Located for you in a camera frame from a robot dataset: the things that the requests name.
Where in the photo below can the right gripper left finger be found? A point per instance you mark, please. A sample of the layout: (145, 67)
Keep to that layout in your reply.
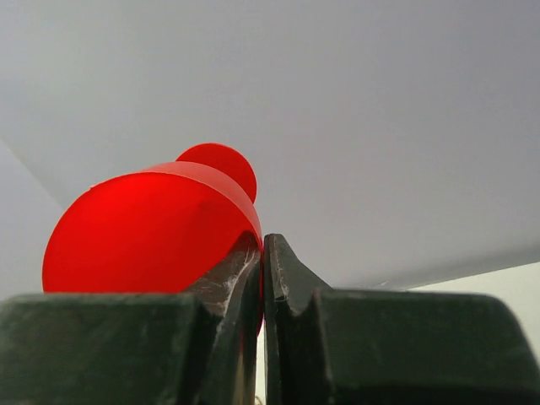
(195, 347)

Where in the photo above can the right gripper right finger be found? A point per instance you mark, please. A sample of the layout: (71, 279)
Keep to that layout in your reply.
(357, 346)

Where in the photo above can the red wine glass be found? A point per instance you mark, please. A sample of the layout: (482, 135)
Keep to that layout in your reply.
(156, 230)

